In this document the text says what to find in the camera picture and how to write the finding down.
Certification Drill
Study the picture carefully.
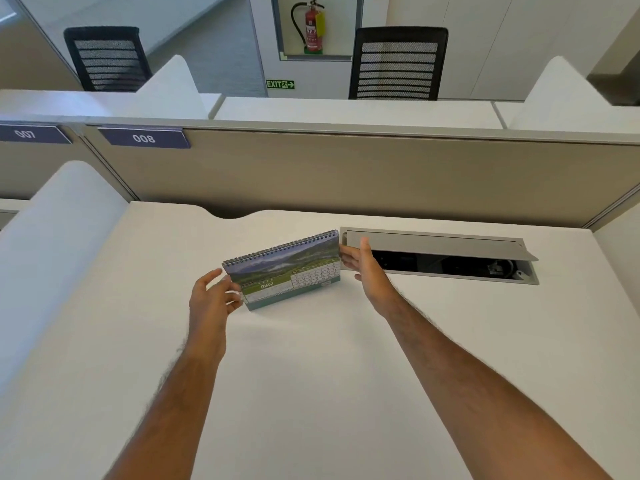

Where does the grey desk cable tray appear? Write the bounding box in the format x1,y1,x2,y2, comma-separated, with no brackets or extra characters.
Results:
339,226,541,287

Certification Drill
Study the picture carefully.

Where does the person's left hand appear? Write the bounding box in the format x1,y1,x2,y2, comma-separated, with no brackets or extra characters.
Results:
185,268,245,363

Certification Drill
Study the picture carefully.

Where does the person's right forearm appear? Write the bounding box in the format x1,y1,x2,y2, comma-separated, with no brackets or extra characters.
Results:
379,289,613,480

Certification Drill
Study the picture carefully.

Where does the spiral-bound landscape desk calendar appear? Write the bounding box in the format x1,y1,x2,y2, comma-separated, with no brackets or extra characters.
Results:
221,229,342,313

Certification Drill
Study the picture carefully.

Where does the person's left forearm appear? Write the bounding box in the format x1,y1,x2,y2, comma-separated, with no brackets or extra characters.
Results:
105,342,227,480

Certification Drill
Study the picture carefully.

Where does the white pointed desk divider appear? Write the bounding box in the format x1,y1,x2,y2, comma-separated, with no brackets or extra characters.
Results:
507,56,640,133
135,54,210,121

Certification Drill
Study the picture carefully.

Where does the red fire extinguisher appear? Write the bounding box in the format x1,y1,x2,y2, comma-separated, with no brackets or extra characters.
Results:
291,0,327,55

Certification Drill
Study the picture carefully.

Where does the black mesh office chair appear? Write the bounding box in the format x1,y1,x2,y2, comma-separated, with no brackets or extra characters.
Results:
63,26,153,93
347,26,449,101

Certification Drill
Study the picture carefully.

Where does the wide beige partition panel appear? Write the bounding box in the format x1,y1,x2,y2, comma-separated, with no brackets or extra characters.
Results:
85,118,640,229

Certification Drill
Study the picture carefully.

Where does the person's right hand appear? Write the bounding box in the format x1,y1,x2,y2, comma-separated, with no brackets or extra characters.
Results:
339,236,399,318

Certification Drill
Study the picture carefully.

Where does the narrow beige partition panel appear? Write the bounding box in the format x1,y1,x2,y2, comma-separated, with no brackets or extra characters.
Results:
0,119,141,201

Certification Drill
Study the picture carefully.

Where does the black power socket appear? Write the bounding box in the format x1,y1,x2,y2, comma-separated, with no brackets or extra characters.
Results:
487,259,529,281

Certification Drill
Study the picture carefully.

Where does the recessed fire extinguisher niche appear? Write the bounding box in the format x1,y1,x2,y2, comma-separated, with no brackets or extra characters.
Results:
269,0,365,62

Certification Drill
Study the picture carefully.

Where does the navy desk number plate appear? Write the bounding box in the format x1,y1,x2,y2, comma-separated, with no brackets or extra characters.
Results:
0,123,73,145
97,127,192,149

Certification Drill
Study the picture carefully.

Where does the white rounded side divider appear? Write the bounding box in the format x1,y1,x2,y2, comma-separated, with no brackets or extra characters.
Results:
0,160,130,391
592,194,640,321

